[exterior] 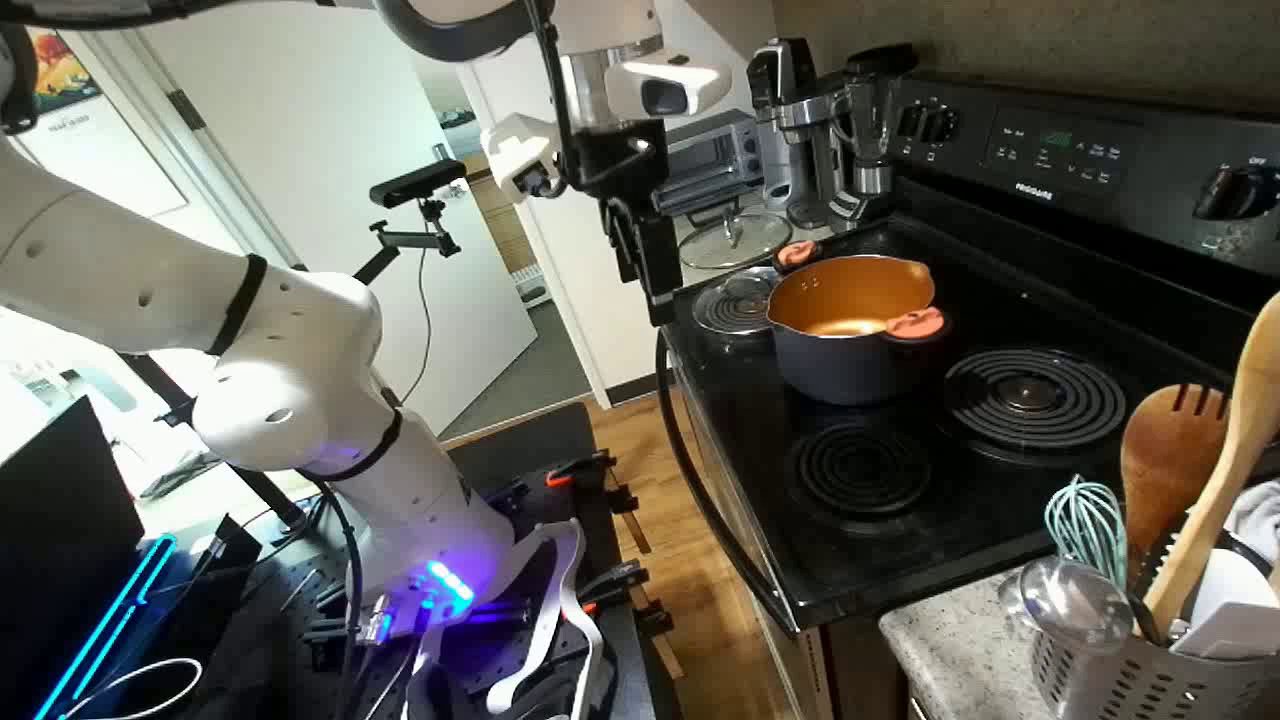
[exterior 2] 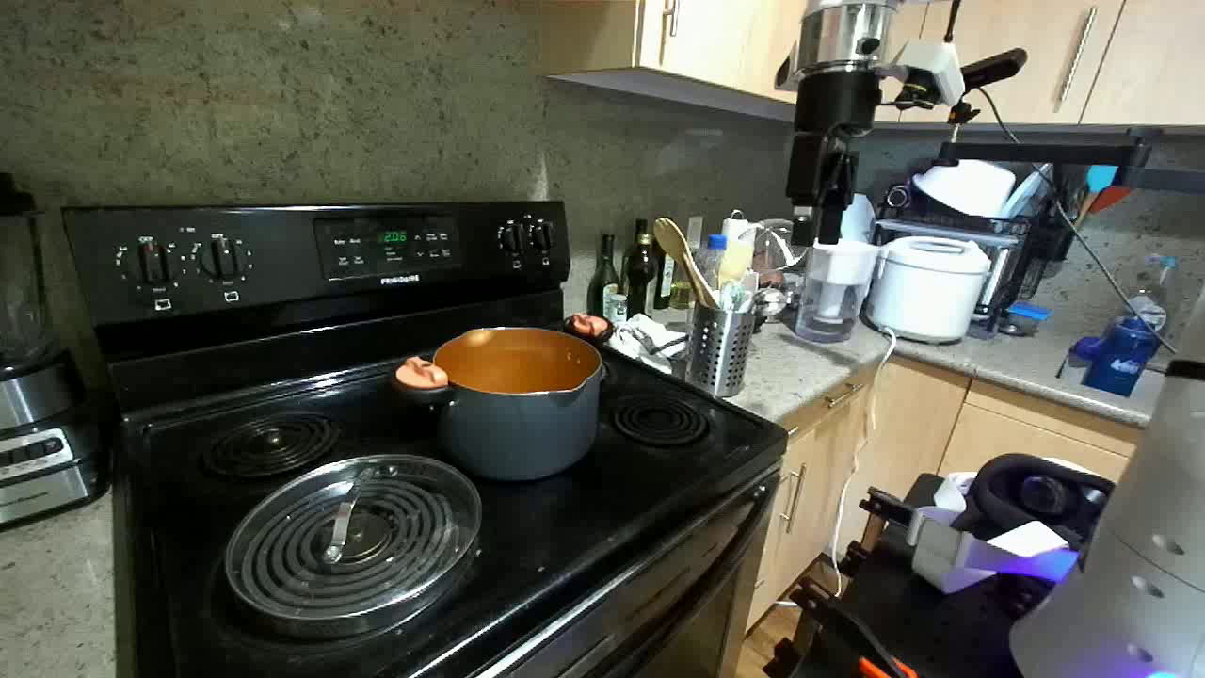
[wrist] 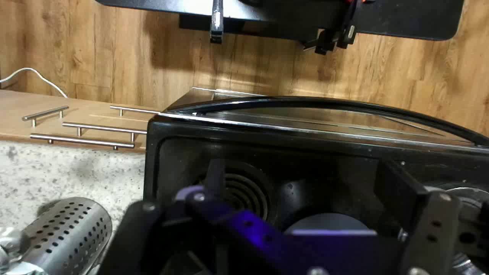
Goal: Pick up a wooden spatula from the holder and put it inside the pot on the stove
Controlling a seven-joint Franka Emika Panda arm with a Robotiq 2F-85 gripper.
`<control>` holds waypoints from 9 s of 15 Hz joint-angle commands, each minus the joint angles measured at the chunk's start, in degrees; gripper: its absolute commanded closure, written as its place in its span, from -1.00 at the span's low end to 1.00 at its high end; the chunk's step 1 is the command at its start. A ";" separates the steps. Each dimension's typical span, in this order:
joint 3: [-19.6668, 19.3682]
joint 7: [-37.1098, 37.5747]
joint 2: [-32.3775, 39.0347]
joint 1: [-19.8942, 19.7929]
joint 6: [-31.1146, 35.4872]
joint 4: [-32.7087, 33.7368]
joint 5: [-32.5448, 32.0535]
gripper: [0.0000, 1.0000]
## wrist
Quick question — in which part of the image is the white power cord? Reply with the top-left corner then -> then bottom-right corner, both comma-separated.
0,65 -> 70,99

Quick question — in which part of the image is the small coil burner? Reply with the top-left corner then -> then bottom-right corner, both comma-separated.
215,160 -> 270,221

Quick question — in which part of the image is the perforated metal utensil holder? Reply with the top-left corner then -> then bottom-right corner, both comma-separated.
16,197 -> 114,275

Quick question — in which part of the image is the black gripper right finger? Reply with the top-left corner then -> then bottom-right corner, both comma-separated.
375,161 -> 461,275

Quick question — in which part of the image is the metal cabinet handle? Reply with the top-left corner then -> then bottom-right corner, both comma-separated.
28,131 -> 137,151
21,103 -> 70,128
61,120 -> 149,143
109,103 -> 160,119

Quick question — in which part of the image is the black electric stove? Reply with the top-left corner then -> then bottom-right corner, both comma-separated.
143,87 -> 489,275

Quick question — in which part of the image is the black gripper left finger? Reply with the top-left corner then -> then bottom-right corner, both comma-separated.
99,157 -> 307,275

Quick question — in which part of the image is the metal platform post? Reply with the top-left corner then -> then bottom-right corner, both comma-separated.
209,0 -> 226,45

